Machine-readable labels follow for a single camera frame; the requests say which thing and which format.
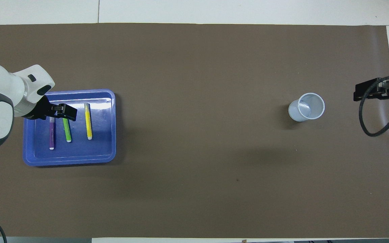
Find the yellow marker pen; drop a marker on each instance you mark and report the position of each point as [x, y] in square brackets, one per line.
[88, 125]

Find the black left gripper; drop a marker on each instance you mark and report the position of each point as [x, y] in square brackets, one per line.
[42, 109]

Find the purple marker pen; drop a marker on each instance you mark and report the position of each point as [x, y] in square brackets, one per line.
[51, 135]

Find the green marker pen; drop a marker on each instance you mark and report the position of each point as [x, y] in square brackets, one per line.
[67, 133]

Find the translucent plastic cup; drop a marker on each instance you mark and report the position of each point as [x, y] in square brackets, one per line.
[304, 113]

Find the blue plastic tray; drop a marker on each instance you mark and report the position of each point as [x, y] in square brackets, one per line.
[79, 152]

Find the brown table mat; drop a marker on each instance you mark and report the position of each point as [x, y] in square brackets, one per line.
[194, 168]

